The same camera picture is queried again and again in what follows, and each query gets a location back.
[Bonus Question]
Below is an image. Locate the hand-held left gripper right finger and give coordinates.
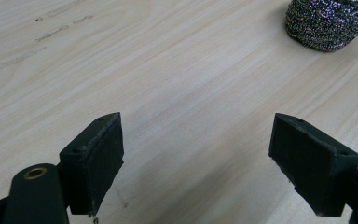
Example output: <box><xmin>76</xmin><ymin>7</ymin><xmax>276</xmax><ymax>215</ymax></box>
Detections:
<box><xmin>268</xmin><ymin>112</ymin><xmax>358</xmax><ymax>217</ymax></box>

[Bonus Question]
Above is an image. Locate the steel wool scouring ball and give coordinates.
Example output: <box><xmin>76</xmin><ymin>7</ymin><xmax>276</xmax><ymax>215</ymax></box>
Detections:
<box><xmin>284</xmin><ymin>0</ymin><xmax>358</xmax><ymax>53</ymax></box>

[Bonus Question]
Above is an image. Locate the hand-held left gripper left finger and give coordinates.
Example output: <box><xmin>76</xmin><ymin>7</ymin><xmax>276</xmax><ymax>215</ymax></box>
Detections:
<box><xmin>59</xmin><ymin>112</ymin><xmax>125</xmax><ymax>217</ymax></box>

